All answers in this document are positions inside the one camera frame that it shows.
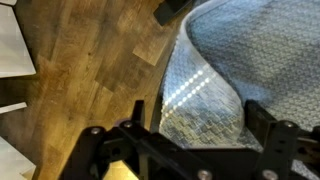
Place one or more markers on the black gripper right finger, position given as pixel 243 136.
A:
pixel 280 146

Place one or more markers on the black table foot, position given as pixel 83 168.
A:
pixel 170 10

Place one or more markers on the light blue towel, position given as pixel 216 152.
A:
pixel 266 50

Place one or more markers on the white kitchen island cabinet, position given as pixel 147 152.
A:
pixel 13 43

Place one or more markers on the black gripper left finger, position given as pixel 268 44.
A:
pixel 100 150

